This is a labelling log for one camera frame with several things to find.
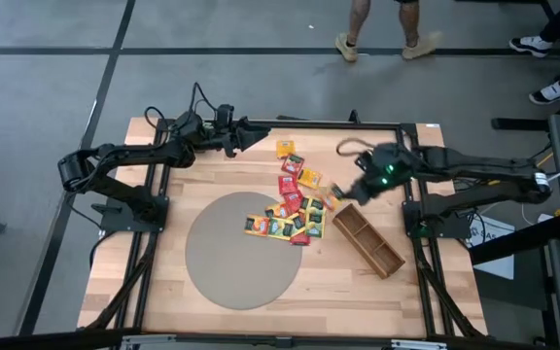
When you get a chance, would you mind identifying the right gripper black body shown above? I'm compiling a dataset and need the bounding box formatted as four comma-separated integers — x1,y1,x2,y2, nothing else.
362,142,416,196

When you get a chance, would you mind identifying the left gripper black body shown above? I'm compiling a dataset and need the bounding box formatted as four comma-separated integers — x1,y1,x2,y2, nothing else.
200,121,242,158

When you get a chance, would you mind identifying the orange peach tea packet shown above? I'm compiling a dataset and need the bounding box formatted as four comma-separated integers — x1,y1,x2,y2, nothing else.
319,187,343,213
265,202,291,220
244,214,272,238

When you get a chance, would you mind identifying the wooden compartment tray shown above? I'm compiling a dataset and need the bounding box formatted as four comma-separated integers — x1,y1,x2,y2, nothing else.
332,202,406,280

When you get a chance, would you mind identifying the red tea packet dark band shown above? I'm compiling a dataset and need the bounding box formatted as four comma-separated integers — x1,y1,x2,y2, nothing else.
281,154,306,177

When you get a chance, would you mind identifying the round grey table mat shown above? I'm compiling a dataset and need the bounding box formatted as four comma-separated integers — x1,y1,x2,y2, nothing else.
185,191,303,311

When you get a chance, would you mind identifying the black metal bar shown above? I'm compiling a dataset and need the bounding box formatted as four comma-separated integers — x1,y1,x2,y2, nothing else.
491,117,551,132

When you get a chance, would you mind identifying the person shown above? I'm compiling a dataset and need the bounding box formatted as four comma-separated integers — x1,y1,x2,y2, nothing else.
508,0,560,106
333,0,444,63

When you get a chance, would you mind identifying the white paper sheet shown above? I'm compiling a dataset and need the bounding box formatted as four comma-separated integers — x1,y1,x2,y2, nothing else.
468,213,517,281

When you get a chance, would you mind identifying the black metal beam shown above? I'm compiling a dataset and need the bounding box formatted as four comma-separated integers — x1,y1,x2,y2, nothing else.
468,213,560,266

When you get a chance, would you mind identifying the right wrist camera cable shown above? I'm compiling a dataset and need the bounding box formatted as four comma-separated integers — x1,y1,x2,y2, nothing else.
335,137,377,158

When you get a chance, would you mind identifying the left wrist camera black cable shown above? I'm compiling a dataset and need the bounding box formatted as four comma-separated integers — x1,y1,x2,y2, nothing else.
143,81,219,130

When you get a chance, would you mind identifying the black aluminium table frame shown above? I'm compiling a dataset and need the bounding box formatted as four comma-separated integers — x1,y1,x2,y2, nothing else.
81,109,488,340

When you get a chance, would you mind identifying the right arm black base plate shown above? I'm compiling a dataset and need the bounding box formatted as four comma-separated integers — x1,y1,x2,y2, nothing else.
402,200,473,240

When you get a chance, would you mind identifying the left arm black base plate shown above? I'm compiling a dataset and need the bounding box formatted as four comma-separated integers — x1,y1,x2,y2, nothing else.
98,195,170,233

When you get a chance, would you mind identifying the black horizontal rail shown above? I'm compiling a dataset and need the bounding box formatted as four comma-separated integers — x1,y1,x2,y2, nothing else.
0,329,560,350

